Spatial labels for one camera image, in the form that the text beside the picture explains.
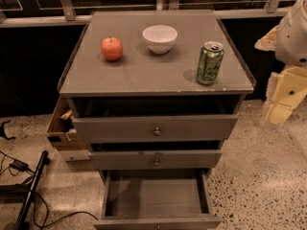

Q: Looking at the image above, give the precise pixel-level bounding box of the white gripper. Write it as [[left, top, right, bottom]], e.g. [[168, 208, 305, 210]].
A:
[[265, 66, 307, 125]]

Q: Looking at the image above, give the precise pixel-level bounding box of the green soda can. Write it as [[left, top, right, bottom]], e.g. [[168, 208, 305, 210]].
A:
[[197, 41, 224, 85]]

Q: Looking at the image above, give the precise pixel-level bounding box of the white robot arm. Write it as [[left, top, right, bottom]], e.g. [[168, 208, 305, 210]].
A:
[[254, 0, 307, 126]]

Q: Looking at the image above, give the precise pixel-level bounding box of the grey drawer cabinet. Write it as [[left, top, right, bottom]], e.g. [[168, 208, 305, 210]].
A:
[[57, 10, 257, 186]]

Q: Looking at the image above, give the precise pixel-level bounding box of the grey bottom drawer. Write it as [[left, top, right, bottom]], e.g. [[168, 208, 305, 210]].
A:
[[94, 169, 222, 230]]

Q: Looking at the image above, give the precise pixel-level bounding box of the grey drawer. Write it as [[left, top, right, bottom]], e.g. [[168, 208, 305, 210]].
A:
[[89, 141, 222, 170], [94, 169, 222, 230], [73, 96, 237, 144]]

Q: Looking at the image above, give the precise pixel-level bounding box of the grey middle drawer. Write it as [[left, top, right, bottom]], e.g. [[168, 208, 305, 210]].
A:
[[89, 141, 222, 170]]

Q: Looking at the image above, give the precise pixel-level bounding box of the grey top drawer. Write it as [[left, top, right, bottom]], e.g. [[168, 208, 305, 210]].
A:
[[73, 96, 237, 144]]

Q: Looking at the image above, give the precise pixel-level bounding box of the metal window railing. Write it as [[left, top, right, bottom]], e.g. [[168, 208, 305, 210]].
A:
[[0, 0, 296, 27]]

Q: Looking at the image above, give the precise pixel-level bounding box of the white ceramic bowl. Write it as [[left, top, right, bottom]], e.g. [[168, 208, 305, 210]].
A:
[[142, 25, 178, 55]]

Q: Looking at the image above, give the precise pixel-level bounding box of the red apple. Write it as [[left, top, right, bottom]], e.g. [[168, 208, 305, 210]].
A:
[[101, 36, 123, 61]]

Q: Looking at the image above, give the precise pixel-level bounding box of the cardboard box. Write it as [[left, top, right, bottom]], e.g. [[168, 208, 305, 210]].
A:
[[46, 98, 88, 162]]

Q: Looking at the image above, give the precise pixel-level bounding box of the black power adapter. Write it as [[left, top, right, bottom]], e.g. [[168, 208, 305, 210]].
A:
[[10, 160, 29, 172]]

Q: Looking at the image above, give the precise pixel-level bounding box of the black clip on floor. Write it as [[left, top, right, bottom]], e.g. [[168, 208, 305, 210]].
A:
[[0, 120, 16, 140]]

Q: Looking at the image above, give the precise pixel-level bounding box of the black floor cable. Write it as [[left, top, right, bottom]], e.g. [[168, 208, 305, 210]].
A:
[[0, 150, 99, 230]]

